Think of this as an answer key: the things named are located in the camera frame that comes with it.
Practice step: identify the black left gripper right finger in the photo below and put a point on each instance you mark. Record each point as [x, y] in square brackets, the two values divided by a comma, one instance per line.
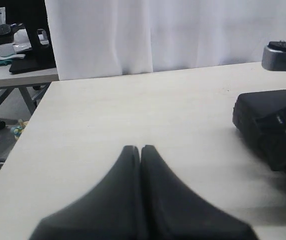
[176, 212]

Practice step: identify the white curtain backdrop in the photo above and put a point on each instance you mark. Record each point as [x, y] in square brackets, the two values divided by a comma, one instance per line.
[102, 38]

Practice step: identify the black monitor stand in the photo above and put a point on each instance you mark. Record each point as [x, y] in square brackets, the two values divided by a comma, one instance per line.
[33, 15]

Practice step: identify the black plastic carrying case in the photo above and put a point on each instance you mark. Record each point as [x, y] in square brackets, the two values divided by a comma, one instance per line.
[252, 105]

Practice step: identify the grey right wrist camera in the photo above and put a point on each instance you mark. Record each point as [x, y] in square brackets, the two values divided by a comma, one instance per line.
[274, 56]

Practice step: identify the grey side table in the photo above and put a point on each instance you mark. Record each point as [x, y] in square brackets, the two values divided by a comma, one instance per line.
[9, 82]

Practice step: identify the colourful toy on floor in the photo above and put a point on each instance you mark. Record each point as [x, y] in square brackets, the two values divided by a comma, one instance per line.
[19, 128]

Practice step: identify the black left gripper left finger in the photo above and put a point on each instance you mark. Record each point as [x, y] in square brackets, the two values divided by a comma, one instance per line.
[112, 210]

